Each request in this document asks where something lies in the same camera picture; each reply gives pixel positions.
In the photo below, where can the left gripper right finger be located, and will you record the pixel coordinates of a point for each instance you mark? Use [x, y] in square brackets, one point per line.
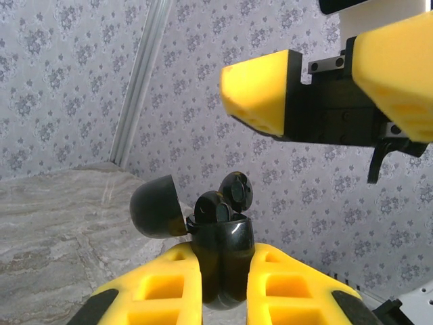
[297, 298]

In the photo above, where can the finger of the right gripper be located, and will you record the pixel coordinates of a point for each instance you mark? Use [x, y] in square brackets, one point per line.
[257, 88]
[399, 74]

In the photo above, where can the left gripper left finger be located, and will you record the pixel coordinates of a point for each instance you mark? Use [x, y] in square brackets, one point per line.
[152, 294]

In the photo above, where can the black earbud charging case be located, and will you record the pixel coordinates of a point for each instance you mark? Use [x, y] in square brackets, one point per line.
[223, 257]

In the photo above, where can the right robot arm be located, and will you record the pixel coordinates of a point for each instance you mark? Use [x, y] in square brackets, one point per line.
[419, 301]

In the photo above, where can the aluminium corner post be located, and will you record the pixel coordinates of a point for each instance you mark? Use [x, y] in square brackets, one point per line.
[142, 84]

